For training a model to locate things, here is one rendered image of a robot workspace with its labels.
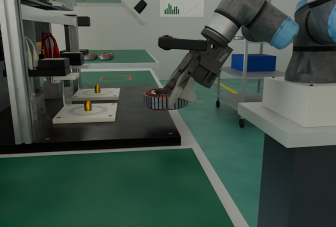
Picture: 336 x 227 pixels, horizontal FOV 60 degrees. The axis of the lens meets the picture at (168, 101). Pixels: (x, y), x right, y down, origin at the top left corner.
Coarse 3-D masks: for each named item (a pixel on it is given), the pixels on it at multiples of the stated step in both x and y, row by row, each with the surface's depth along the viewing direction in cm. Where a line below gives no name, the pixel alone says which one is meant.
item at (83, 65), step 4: (64, 52) 97; (68, 52) 97; (72, 52) 97; (76, 52) 97; (80, 52) 97; (60, 56) 95; (64, 56) 95; (68, 56) 95; (72, 56) 95; (76, 56) 95; (80, 56) 96; (72, 60) 95; (76, 60) 95; (80, 60) 96; (72, 64) 95; (76, 64) 96; (80, 64) 96; (84, 64) 98; (88, 64) 98; (52, 76) 97; (52, 80) 97
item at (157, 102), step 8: (160, 88) 76; (168, 88) 76; (144, 96) 71; (152, 96) 69; (160, 96) 68; (168, 96) 68; (144, 104) 71; (152, 104) 69; (160, 104) 68; (176, 104) 68; (184, 104) 70
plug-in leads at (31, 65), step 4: (24, 36) 72; (32, 44) 73; (28, 48) 70; (32, 48) 75; (28, 52) 70; (32, 52) 75; (28, 56) 71; (32, 56) 73; (36, 56) 75; (28, 60) 71; (32, 60) 73; (36, 60) 74; (4, 64) 71; (28, 64) 71; (32, 64) 74; (36, 64) 74; (28, 68) 71; (32, 68) 72
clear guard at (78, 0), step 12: (24, 0) 69; (36, 0) 69; (48, 0) 69; (60, 0) 69; (72, 0) 69; (84, 0) 69; (96, 0) 69; (108, 0) 69; (120, 0) 69; (132, 12) 69
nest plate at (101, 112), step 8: (72, 104) 85; (80, 104) 85; (96, 104) 85; (104, 104) 85; (112, 104) 85; (64, 112) 76; (72, 112) 76; (80, 112) 76; (88, 112) 76; (96, 112) 76; (104, 112) 76; (112, 112) 76; (56, 120) 71; (64, 120) 71; (72, 120) 71; (80, 120) 71; (88, 120) 72; (96, 120) 72; (104, 120) 72; (112, 120) 72
